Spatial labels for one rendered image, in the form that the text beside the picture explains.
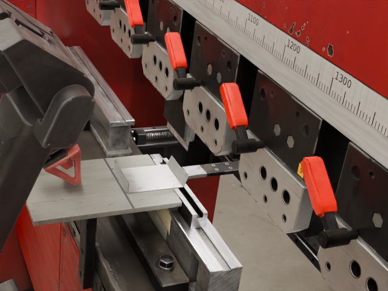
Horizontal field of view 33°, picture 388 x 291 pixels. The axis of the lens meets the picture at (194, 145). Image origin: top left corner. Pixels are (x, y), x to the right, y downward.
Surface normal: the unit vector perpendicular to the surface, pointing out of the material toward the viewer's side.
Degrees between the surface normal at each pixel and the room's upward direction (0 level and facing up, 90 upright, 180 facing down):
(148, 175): 0
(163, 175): 0
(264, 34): 90
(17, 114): 78
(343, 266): 90
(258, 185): 90
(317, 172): 39
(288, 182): 90
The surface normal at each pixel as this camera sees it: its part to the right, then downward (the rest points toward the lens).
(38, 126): -0.69, 0.04
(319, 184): 0.34, -0.39
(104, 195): 0.12, -0.88
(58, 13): 0.40, 0.47
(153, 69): -0.91, 0.08
